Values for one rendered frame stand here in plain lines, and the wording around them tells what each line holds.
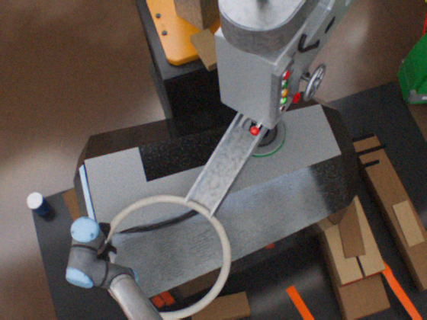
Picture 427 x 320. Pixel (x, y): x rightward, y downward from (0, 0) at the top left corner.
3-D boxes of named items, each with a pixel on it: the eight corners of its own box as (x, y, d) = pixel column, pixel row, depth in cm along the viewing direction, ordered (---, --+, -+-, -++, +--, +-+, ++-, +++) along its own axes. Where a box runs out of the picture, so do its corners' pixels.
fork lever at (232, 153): (271, 49, 209) (269, 44, 204) (313, 71, 203) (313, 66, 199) (179, 197, 206) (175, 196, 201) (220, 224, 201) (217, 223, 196)
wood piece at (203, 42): (190, 42, 253) (189, 36, 248) (209, 34, 254) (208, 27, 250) (209, 71, 245) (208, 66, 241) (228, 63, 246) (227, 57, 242)
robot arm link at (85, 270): (103, 288, 163) (108, 251, 168) (70, 279, 157) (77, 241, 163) (91, 291, 170) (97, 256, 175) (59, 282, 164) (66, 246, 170)
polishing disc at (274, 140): (238, 159, 216) (238, 158, 215) (229, 113, 224) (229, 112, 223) (290, 150, 216) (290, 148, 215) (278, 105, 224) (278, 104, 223)
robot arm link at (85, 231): (66, 241, 164) (72, 212, 168) (76, 252, 175) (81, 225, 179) (94, 244, 163) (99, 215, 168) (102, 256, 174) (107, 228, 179)
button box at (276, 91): (280, 101, 181) (284, 53, 155) (287, 104, 180) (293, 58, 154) (268, 118, 178) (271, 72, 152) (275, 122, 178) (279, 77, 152)
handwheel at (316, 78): (303, 68, 198) (306, 45, 184) (325, 81, 195) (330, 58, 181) (282, 97, 193) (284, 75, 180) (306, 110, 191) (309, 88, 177)
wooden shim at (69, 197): (62, 195, 308) (61, 194, 307) (76, 187, 310) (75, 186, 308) (78, 230, 299) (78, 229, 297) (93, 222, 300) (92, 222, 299)
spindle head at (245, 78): (271, 40, 207) (274, -38, 166) (319, 65, 201) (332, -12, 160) (219, 106, 196) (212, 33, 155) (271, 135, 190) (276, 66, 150)
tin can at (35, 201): (49, 216, 303) (41, 209, 292) (33, 215, 304) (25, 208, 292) (50, 200, 307) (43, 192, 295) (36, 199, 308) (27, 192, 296)
